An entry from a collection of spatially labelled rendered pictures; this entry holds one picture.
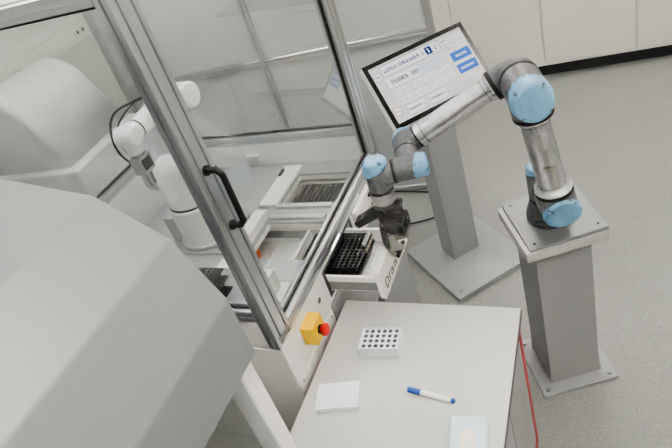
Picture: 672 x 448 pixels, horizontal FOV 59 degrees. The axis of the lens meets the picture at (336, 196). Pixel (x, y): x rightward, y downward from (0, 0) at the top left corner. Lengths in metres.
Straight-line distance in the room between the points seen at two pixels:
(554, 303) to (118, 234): 1.70
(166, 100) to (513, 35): 3.64
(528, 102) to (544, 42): 3.08
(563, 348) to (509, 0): 2.79
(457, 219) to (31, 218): 2.34
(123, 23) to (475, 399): 1.26
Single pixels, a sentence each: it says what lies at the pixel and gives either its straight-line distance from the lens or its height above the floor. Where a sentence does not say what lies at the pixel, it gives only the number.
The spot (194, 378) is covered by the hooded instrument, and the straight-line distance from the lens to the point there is 1.01.
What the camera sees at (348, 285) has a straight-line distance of 1.96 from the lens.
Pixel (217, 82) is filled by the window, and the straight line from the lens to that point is 1.53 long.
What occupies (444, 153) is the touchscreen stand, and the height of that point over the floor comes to 0.67.
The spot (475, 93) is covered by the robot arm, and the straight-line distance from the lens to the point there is 1.81.
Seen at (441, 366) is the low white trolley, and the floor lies 0.76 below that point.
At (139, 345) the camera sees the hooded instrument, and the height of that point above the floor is 1.58.
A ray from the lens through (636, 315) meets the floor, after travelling 2.92.
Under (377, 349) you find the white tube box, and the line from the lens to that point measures 1.83.
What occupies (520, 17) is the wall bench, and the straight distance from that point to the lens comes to 4.66.
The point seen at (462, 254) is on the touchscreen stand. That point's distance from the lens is 3.20.
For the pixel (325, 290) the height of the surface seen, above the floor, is 0.87.
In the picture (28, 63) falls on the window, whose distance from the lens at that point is 1.53.
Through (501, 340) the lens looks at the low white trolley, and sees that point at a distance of 1.83.
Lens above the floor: 2.14
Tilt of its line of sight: 32 degrees down
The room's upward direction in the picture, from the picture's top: 19 degrees counter-clockwise
